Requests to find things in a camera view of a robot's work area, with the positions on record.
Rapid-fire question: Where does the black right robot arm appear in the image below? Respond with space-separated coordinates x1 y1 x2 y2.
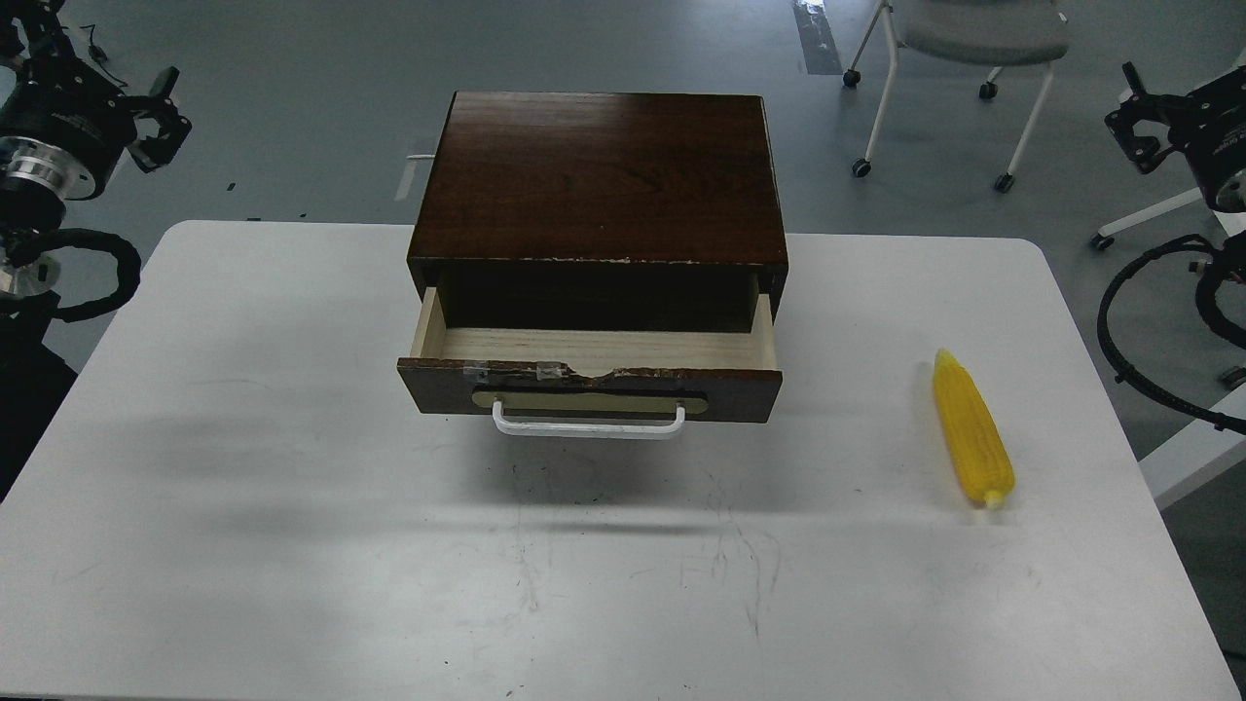
1096 62 1245 354

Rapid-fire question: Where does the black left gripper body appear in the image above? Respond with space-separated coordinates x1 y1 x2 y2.
115 88 193 176

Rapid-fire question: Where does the yellow toy corn cob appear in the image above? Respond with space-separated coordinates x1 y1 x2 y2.
932 347 1015 510

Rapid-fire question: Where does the black corrugated cable right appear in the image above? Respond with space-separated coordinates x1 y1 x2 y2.
1096 234 1246 436

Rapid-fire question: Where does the wooden drawer with white handle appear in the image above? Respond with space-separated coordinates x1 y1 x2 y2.
396 288 784 440

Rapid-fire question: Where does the grey office chair on casters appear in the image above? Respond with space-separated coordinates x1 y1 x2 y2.
842 1 1072 194

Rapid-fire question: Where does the white table leg frame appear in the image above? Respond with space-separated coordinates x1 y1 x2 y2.
1139 420 1245 510

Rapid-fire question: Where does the dark brown wooden cabinet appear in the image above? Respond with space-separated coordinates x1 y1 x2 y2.
407 92 790 331

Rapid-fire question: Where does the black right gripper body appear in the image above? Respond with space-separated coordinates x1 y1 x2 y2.
1104 90 1209 176

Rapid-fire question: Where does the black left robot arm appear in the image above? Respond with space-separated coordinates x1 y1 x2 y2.
1 1 192 322

